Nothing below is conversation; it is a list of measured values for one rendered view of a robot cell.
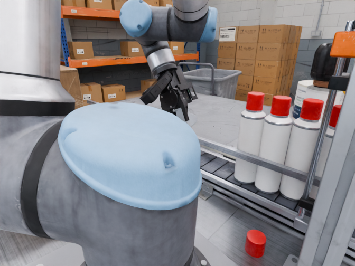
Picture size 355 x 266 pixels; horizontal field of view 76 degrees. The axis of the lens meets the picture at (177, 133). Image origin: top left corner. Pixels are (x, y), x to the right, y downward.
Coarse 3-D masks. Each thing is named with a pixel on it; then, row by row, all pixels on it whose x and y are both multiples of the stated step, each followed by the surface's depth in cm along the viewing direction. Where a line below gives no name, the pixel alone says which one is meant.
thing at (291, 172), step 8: (208, 144) 54; (216, 144) 52; (224, 152) 51; (232, 152) 50; (240, 152) 49; (248, 160) 48; (256, 160) 46; (264, 160) 45; (272, 168) 44; (280, 168) 43; (288, 168) 43; (296, 176) 42; (304, 176) 41
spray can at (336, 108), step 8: (336, 112) 37; (336, 120) 37; (328, 128) 38; (328, 136) 37; (328, 144) 38; (328, 152) 38; (320, 160) 39; (320, 168) 40; (320, 176) 40; (312, 192) 42
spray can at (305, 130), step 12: (312, 108) 40; (300, 120) 42; (312, 120) 41; (300, 132) 42; (312, 132) 41; (288, 144) 45; (300, 144) 42; (312, 144) 41; (288, 156) 45; (300, 156) 43; (300, 168) 44; (288, 180) 46; (300, 180) 44; (288, 192) 46; (300, 192) 45
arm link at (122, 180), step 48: (48, 144) 18; (96, 144) 15; (144, 144) 16; (192, 144) 18; (48, 192) 17; (96, 192) 15; (144, 192) 15; (192, 192) 18; (96, 240) 17; (144, 240) 17; (192, 240) 22
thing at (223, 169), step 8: (200, 160) 62; (208, 160) 62; (216, 160) 62; (224, 160) 62; (200, 168) 59; (208, 168) 58; (216, 168) 58; (224, 168) 58; (232, 168) 58; (224, 176) 55; (232, 176) 55; (240, 184) 52; (248, 184) 52; (280, 184) 52; (256, 192) 49; (272, 200) 47; (280, 200) 47; (288, 200) 47; (296, 208) 44
